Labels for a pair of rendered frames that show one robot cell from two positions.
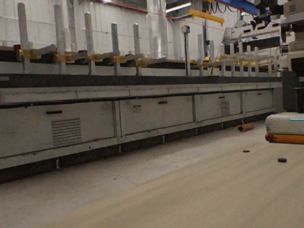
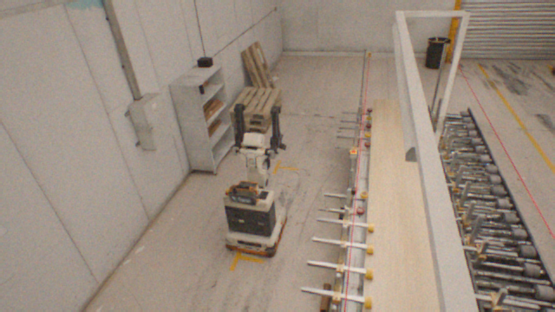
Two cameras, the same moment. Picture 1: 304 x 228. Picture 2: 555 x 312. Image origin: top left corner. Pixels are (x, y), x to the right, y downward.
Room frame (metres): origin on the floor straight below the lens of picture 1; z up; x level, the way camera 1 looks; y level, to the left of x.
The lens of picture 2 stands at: (5.44, -2.42, 3.19)
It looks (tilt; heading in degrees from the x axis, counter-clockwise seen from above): 34 degrees down; 154
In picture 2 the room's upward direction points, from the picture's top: 4 degrees counter-clockwise
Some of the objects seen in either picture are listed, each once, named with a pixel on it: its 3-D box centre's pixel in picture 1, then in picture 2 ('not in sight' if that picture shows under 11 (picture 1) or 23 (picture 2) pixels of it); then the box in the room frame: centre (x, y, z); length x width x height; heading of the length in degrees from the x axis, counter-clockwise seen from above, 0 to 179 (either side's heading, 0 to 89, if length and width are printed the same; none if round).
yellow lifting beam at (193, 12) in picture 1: (208, 16); not in sight; (8.51, -1.79, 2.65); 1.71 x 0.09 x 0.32; 137
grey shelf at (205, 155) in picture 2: not in sight; (206, 120); (0.62, -1.34, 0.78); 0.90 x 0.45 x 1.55; 137
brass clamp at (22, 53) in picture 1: (28, 54); not in sight; (1.91, 0.74, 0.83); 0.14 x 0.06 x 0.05; 137
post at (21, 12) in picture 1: (24, 41); not in sight; (1.89, 0.76, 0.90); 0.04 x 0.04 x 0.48; 47
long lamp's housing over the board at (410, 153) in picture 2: not in sight; (404, 65); (3.76, -0.52, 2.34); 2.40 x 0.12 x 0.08; 137
